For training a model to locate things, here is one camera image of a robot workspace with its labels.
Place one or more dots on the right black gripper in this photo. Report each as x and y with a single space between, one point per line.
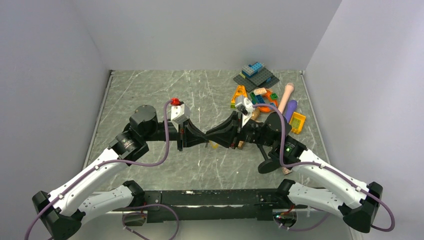
226 134

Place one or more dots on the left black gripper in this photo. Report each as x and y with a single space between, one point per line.
191 137

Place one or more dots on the yellow key tag with keyring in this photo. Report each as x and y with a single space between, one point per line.
214 145

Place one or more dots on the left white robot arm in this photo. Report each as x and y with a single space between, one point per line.
64 210

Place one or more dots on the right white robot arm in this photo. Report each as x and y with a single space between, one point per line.
355 201

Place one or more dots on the gold toy microphone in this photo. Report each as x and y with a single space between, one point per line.
248 132

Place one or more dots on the orange triangular toy block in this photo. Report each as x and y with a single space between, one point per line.
240 91

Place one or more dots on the black microphone stand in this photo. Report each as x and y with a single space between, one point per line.
267 165

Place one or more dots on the blue grey lego stack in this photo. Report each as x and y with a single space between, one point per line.
248 71

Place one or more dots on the dark grey lego baseplate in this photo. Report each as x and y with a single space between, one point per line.
263 79

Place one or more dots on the glitter filled tube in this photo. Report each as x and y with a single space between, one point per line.
286 171

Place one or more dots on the purple toy microphone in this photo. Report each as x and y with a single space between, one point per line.
291 106

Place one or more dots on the yellow window toy block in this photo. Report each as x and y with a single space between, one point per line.
297 122

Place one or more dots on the pink toy microphone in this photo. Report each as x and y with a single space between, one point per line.
288 90

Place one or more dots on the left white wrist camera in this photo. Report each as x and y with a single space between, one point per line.
179 111

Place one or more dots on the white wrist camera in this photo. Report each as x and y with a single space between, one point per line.
245 107
179 111

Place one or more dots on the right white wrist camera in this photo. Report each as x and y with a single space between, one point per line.
245 107

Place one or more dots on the orange ring toy with bricks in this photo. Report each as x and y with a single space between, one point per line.
269 97

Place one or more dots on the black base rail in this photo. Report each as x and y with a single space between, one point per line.
187 205

